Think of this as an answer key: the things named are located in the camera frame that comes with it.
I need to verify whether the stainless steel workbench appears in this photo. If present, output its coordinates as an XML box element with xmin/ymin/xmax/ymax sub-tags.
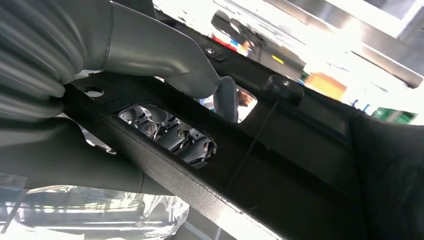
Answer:
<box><xmin>264</xmin><ymin>0</ymin><xmax>424</xmax><ymax>89</ymax></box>

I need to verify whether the orange box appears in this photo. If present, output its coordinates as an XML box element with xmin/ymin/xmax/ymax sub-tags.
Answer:
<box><xmin>304</xmin><ymin>72</ymin><xmax>347</xmax><ymax>100</ymax></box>

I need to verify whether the green box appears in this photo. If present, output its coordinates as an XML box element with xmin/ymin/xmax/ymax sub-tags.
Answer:
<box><xmin>372</xmin><ymin>107</ymin><xmax>418</xmax><ymax>125</ymax></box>

